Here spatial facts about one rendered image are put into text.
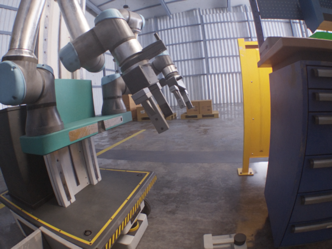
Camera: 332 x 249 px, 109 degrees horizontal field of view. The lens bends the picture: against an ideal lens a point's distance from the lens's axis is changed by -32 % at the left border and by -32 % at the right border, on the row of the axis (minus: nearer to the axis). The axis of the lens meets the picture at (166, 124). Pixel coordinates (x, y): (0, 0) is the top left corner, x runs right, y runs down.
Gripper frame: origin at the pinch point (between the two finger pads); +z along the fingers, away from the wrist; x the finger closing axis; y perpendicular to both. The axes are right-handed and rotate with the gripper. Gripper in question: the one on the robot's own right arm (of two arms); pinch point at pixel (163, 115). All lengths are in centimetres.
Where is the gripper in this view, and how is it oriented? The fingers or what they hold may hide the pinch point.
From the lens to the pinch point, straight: 44.6
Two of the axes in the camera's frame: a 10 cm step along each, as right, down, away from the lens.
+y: -8.7, 4.4, 2.4
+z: 4.9, 8.5, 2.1
